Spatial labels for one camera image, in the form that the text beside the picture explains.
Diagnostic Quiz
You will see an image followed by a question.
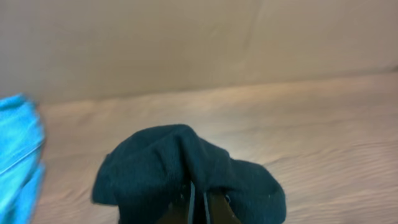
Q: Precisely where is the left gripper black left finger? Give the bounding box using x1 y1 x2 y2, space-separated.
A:
156 182 195 224

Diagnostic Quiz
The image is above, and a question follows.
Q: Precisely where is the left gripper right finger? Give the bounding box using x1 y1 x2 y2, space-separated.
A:
203 193 241 224

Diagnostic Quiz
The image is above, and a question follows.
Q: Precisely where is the black t-shirt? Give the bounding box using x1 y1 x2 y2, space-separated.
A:
91 124 287 224

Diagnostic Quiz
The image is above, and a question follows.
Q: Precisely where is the light blue shirt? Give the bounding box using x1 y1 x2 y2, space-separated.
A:
1 94 45 224

